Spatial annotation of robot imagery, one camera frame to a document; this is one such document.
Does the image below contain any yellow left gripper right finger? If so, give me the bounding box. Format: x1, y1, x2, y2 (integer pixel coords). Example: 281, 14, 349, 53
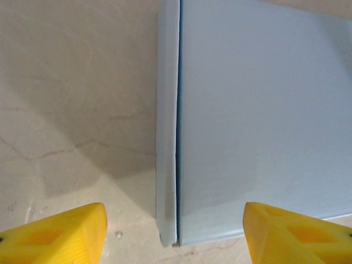
243, 202, 352, 264

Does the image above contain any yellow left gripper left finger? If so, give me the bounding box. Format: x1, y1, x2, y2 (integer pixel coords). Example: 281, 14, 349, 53
0, 202, 107, 264

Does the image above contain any white paper box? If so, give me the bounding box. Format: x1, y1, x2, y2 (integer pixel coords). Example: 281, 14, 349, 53
155, 0, 352, 248

